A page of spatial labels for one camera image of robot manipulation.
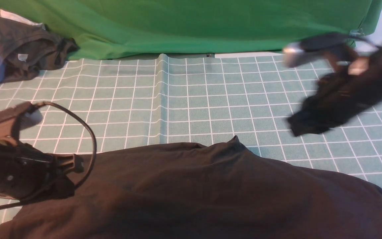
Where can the mint grid tablecloth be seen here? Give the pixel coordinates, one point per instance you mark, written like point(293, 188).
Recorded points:
point(162, 100)

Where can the white cloth piece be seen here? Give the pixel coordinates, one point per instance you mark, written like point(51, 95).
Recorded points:
point(18, 18)

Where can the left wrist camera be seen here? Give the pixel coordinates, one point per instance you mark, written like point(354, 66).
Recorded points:
point(17, 118)

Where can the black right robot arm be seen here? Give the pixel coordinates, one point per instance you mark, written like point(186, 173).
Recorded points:
point(374, 74)

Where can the dark gray long-sleeve top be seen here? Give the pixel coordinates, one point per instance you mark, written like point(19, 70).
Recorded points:
point(191, 191)

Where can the metal binder clip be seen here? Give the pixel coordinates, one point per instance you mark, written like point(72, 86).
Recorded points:
point(357, 33)

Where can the crumpled dark gray garment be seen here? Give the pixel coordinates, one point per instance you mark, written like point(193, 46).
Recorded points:
point(26, 50)

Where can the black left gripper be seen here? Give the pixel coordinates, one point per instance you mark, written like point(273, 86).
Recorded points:
point(27, 174)

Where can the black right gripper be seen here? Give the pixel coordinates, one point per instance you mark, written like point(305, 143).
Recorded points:
point(339, 98)

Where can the green backdrop cloth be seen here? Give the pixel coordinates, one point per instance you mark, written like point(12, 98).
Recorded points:
point(111, 29)

